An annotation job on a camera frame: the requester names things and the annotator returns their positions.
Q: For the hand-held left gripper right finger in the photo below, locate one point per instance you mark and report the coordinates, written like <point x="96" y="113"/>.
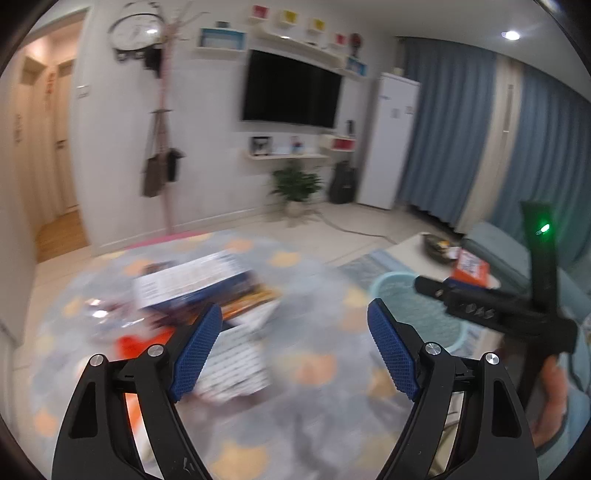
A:
<point x="392" y="346"/>

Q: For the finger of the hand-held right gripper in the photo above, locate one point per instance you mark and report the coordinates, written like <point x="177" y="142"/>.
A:
<point x="431" y="287"/>

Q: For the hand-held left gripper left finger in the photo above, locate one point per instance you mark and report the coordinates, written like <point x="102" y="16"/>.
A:
<point x="196" y="350"/>

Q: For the light blue plastic basket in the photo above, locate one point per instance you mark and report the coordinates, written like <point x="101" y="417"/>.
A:
<point x="411" y="295"/>

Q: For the white printed box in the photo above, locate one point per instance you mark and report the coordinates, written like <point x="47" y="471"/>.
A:
<point x="238" y="364"/>

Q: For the orange packet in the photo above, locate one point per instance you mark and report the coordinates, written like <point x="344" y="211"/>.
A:
<point x="134" y="346"/>

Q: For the blue and white carton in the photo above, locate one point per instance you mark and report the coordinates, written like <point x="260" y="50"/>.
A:
<point x="189" y="279"/>

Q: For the dark snack box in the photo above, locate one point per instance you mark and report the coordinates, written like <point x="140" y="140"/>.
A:
<point x="256" y="297"/>

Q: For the person's right hand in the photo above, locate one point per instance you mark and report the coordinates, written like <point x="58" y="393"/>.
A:
<point x="551" y="406"/>

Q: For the dark bowl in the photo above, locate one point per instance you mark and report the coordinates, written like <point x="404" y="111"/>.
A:
<point x="436" y="247"/>

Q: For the white coffee table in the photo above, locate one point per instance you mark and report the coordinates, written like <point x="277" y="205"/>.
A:
<point x="406" y="254"/>

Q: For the orange box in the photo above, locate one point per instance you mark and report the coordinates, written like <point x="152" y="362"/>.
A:
<point x="471" y="267"/>

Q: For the light blue sofa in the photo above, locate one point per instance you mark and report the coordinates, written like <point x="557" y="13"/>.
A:
<point x="503" y="254"/>

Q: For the blue patterned rug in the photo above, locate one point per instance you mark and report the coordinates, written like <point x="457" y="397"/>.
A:
<point x="364" y="267"/>

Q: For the scale patterned tablecloth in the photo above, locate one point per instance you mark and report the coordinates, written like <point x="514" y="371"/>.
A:
<point x="314" y="323"/>

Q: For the clear plastic wrapper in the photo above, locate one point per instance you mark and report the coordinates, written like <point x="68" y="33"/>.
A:
<point x="101" y="316"/>

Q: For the black acoustic guitar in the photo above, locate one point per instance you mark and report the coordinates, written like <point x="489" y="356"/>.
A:
<point x="344" y="182"/>

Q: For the blue curtain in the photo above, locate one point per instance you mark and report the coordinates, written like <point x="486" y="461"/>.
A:
<point x="438" y="138"/>
<point x="558" y="152"/>

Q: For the white standing air conditioner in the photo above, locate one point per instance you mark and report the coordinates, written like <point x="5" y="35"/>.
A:
<point x="388" y="138"/>

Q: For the beige curtain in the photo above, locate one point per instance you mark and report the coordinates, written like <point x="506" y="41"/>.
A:
<point x="501" y="138"/>

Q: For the red and white box shelf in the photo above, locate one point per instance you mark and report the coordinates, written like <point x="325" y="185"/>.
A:
<point x="342" y="143"/>

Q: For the green potted plant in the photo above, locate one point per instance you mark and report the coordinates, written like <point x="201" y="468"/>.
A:
<point x="295" y="184"/>

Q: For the brown hanging bag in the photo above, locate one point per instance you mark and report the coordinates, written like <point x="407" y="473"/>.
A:
<point x="152" y="177"/>

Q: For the black hanging bag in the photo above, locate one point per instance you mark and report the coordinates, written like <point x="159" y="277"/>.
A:
<point x="174" y="164"/>

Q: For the small pen holder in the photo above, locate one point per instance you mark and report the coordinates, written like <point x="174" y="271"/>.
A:
<point x="296" y="145"/>

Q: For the small blue box shelf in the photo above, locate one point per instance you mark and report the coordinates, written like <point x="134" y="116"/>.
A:
<point x="356" y="67"/>

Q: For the pink coat rack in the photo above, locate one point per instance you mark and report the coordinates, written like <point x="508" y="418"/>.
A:
<point x="162" y="97"/>

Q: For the ceiling spotlight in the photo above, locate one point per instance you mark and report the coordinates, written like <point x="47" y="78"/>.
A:
<point x="511" y="35"/>

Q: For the blue framed box shelf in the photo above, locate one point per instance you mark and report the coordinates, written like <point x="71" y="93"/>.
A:
<point x="221" y="39"/>

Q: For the white lower wall shelf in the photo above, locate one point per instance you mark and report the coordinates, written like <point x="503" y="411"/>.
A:
<point x="286" y="156"/>

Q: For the black butterfly picture frame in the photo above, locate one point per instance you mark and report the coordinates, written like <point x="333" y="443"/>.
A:
<point x="260" y="145"/>

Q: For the black wall television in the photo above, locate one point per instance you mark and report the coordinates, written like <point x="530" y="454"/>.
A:
<point x="291" y="87"/>

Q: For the small red wall cube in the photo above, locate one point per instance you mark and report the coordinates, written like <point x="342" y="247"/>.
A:
<point x="340" y="38"/>

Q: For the curved white wall shelf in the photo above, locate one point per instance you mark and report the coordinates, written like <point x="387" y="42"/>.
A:
<point x="304" y="46"/>

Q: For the white light switch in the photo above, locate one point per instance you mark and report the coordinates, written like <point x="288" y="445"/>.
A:
<point x="83" y="91"/>

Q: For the yellow wall cube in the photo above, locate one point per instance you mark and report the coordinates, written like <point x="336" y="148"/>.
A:
<point x="288" y="18"/>
<point x="317" y="25"/>

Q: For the large red wall cube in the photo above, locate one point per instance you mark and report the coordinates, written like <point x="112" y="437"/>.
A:
<point x="261" y="13"/>

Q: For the panda wall clock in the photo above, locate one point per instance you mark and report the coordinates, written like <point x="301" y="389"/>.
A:
<point x="134" y="32"/>

